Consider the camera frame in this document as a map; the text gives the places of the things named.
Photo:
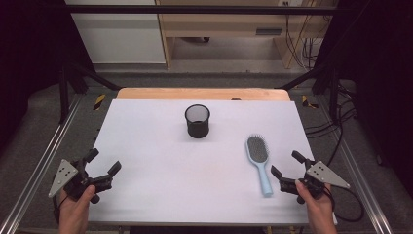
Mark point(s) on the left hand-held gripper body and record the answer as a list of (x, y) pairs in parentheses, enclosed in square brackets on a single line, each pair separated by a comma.
[(69, 182)]

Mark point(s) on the black frame strut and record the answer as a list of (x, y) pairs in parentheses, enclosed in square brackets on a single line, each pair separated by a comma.
[(63, 97), (333, 94)]

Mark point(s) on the aluminium rail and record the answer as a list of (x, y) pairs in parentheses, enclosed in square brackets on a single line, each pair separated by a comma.
[(360, 182), (39, 162)]

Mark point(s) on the person's right hand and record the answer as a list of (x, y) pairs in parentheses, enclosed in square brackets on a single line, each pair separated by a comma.
[(319, 208)]

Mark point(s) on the white cabinet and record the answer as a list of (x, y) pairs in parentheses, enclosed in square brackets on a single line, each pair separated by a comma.
[(120, 35)]

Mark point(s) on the black mesh pen holder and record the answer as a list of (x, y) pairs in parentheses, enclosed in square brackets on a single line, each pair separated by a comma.
[(198, 130)]

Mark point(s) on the black curtain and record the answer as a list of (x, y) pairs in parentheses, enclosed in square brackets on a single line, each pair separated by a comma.
[(29, 65), (383, 81)]

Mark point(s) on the yellow black tape marker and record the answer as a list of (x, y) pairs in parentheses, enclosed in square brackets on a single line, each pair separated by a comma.
[(306, 101), (99, 101)]

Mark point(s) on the black horizontal frame bar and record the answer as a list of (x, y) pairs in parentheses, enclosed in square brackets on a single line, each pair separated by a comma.
[(195, 9)]

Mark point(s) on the grey desk label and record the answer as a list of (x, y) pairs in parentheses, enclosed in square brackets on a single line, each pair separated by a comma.
[(268, 31)]

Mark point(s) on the light wooden desk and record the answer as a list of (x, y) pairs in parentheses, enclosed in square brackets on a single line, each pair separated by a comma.
[(224, 22)]

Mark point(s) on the person's left hand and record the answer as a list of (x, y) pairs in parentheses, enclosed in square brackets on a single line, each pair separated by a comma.
[(74, 211)]

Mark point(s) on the wooden table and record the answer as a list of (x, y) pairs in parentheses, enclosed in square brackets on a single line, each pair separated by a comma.
[(195, 93)]

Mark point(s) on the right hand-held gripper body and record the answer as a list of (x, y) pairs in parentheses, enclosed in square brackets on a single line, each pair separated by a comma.
[(321, 175)]

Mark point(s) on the white board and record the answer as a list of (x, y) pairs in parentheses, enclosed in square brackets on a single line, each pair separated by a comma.
[(181, 182)]

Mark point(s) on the light blue hairbrush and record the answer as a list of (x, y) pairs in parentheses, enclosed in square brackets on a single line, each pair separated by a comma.
[(257, 149)]

